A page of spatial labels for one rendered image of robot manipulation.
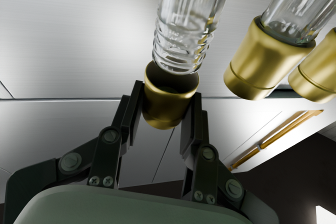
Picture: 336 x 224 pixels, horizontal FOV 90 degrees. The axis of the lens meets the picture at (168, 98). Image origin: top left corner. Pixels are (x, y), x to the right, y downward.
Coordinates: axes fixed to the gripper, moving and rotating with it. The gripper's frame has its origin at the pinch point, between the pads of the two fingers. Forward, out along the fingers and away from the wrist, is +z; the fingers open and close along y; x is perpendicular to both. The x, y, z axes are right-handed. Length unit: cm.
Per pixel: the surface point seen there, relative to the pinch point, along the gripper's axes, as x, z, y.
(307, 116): -25, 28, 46
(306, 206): -179, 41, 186
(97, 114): -19.6, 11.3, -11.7
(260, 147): -49, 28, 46
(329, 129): -164, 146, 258
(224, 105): -17.8, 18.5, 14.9
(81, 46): -3.5, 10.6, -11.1
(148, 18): 0.9, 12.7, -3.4
